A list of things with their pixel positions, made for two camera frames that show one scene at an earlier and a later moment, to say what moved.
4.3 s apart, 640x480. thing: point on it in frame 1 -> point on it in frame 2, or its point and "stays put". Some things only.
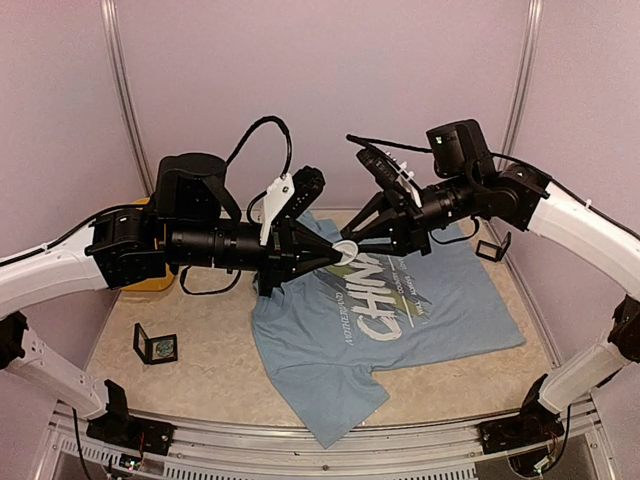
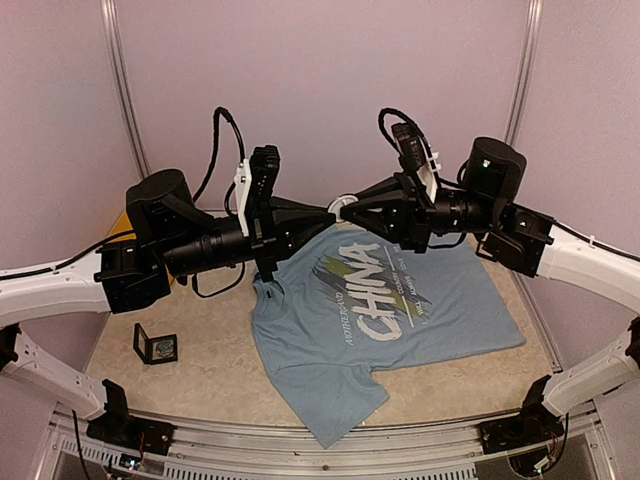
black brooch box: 155,350 stays put
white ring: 349,252 -> 336,206
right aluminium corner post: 521,79 stays put
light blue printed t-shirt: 321,338 stays put
